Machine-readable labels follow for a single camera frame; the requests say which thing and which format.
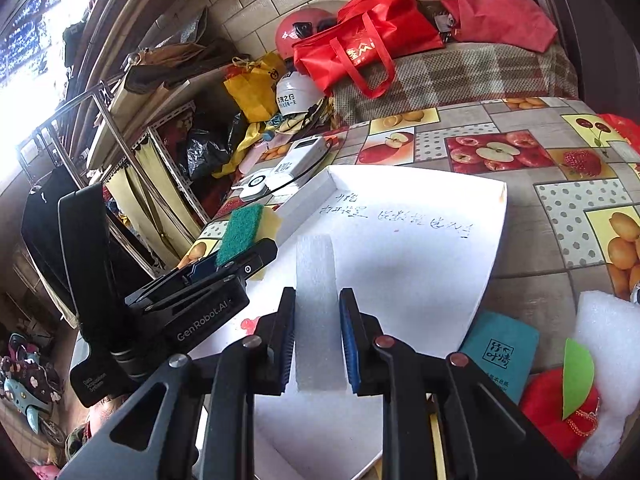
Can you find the red plush apple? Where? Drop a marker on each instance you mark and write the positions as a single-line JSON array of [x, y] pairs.
[[545, 410]]

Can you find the white foam block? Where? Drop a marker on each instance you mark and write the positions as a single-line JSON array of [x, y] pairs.
[[610, 330]]

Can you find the red tote bag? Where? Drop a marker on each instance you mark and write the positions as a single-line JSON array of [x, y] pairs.
[[380, 35]]

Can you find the red helmet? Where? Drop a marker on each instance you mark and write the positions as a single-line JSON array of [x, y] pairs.
[[290, 35]]

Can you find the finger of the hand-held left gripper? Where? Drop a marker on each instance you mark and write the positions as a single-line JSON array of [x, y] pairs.
[[245, 262], [205, 264]]

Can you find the yellow shopping bag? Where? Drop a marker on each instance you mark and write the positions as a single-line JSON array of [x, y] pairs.
[[255, 90]]

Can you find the pale yellow cloth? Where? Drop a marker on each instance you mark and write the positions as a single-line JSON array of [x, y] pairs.
[[120, 195]]

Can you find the floral printed cloth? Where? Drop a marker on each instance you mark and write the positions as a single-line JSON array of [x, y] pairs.
[[20, 365]]

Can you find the white power bank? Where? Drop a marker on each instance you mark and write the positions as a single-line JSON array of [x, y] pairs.
[[307, 150]]

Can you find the metal shelf rack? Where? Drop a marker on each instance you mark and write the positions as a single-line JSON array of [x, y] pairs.
[[172, 180]]

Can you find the window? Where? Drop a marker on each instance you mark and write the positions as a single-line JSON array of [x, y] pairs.
[[30, 110]]

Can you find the dark red fabric bag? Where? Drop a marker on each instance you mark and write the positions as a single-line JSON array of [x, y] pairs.
[[495, 5]]

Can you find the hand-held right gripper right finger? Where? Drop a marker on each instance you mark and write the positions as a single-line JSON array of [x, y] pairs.
[[349, 347]]

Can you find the white round device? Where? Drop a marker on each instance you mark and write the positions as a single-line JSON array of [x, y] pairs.
[[252, 186]]

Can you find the narrow white foam strip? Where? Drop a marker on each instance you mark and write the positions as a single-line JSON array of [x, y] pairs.
[[315, 300]]

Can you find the plaid blanket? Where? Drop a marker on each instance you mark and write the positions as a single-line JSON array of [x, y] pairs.
[[475, 75]]

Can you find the black plastic bag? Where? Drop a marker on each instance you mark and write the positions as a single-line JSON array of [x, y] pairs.
[[205, 150]]

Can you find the white cardboard box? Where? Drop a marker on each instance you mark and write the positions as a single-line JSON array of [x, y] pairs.
[[400, 270]]

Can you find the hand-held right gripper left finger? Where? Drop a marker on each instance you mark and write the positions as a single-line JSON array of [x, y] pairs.
[[287, 345]]

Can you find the dark printed pouch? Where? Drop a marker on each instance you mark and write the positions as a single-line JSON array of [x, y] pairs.
[[446, 22]]

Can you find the green and yellow sponge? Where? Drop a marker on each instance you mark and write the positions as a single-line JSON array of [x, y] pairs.
[[240, 230]]

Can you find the white helmet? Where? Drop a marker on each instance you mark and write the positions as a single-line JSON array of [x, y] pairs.
[[295, 95]]

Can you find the red plastic bag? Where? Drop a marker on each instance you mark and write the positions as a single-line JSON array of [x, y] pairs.
[[622, 130]]

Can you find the teal tissue packet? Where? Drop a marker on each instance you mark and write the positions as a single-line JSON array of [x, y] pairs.
[[495, 350]]

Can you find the fruit print tablecloth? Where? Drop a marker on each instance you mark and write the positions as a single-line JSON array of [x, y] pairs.
[[550, 270]]

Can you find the brown paper bag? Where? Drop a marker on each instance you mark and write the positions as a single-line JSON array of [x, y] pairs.
[[165, 60]]

